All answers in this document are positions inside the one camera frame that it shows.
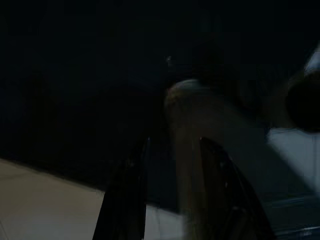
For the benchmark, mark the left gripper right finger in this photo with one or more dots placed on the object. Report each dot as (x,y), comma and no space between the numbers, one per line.
(225,200)

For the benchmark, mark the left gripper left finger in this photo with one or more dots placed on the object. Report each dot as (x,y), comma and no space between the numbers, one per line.
(122,207)

